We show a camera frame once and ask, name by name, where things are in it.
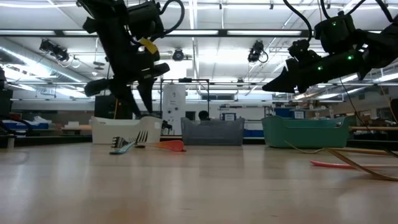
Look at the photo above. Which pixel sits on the blue crate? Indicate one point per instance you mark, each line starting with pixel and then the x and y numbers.
pixel 283 112

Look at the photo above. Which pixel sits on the wooden utensil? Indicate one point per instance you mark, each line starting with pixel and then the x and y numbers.
pixel 351 162

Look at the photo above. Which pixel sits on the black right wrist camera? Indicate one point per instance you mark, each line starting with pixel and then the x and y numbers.
pixel 334 32

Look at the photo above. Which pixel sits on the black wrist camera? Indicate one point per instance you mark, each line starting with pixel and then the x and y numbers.
pixel 144 18
pixel 334 32

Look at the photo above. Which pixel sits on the white plastic bin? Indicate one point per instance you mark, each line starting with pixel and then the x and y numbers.
pixel 124 130

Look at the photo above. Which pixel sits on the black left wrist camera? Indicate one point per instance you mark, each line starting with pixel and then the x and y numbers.
pixel 144 18

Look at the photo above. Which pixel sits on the black table frame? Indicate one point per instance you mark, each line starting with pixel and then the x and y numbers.
pixel 62 140

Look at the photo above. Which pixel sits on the black panel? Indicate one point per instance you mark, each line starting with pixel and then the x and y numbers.
pixel 104 109

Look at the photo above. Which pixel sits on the gold fork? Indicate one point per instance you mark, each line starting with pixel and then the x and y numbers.
pixel 357 151

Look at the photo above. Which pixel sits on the blue storage bins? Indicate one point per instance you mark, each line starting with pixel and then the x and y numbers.
pixel 28 125

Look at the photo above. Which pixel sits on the white cabinet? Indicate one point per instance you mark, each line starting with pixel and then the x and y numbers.
pixel 174 105

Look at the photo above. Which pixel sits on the yellow tag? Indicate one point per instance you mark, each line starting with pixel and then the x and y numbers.
pixel 148 45

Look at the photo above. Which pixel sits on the teal plastic bin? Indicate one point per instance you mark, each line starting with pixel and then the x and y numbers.
pixel 304 133

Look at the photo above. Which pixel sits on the pink-red cutlery piece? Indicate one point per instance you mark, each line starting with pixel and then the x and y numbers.
pixel 329 164

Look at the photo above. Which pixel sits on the grey translucent plastic bin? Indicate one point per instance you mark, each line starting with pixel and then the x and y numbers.
pixel 211 132

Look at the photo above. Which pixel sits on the black ceiling camera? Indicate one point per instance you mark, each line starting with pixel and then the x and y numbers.
pixel 54 49
pixel 178 55
pixel 255 51

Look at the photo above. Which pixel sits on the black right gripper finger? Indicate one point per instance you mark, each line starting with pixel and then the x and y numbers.
pixel 289 81

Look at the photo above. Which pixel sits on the person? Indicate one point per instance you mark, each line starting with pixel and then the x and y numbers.
pixel 204 115

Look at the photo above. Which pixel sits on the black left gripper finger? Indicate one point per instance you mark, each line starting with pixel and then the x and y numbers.
pixel 129 98
pixel 146 93

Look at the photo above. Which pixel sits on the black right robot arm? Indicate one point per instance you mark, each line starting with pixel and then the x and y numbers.
pixel 382 46

